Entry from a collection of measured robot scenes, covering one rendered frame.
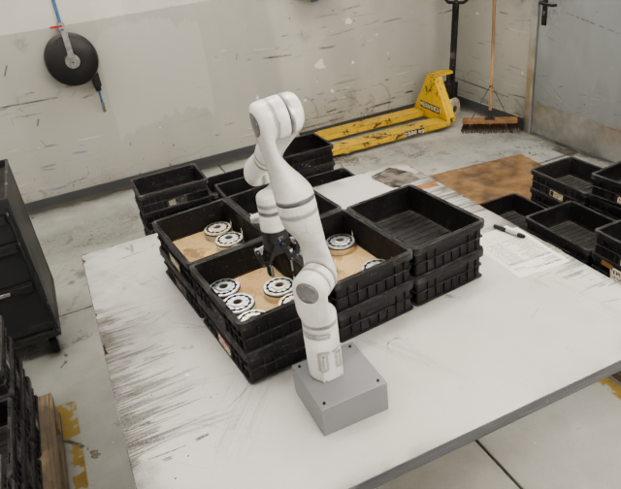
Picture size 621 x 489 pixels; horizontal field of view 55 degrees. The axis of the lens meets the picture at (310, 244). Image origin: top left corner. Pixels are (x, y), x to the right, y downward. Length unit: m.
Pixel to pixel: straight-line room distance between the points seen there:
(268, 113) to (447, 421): 0.90
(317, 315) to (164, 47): 3.77
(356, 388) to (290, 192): 0.56
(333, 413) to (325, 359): 0.14
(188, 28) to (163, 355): 3.45
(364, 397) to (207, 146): 3.91
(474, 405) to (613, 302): 0.65
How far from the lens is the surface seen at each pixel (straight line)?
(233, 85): 5.21
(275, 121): 1.28
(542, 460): 2.53
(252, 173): 1.56
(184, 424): 1.75
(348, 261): 2.04
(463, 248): 2.04
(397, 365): 1.80
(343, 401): 1.58
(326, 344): 1.55
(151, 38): 4.99
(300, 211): 1.36
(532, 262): 2.27
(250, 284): 1.99
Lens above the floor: 1.90
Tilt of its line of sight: 30 degrees down
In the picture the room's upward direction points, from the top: 7 degrees counter-clockwise
